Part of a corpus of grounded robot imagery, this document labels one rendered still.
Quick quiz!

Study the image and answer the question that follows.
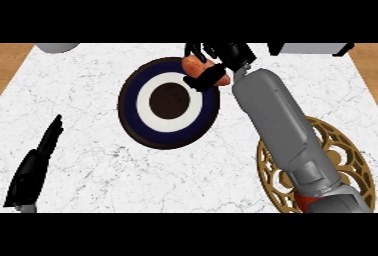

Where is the orange sweet potato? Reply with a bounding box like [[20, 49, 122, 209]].
[[180, 54, 231, 87]]

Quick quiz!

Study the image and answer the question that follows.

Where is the navy and white round plate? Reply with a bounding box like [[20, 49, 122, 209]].
[[116, 56, 221, 151]]

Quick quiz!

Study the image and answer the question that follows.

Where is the grey box with black frame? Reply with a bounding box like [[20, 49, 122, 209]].
[[265, 42, 356, 58]]

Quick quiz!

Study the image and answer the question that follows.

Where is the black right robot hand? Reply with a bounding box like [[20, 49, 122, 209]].
[[181, 42, 258, 93]]

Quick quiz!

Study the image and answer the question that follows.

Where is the grey round object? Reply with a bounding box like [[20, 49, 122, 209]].
[[34, 42, 81, 55]]

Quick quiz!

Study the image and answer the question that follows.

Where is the gold openwork round placemat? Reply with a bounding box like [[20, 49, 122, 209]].
[[255, 115, 376, 214]]

